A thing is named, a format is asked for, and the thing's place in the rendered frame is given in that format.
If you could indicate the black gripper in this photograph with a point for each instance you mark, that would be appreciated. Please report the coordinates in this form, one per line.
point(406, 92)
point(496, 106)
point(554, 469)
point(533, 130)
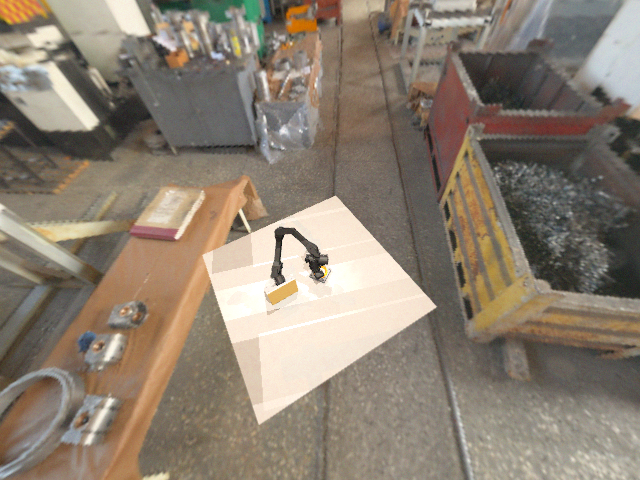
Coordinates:
point(315, 270)

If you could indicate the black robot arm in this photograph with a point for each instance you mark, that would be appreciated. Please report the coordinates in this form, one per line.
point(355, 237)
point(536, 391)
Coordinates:
point(314, 257)

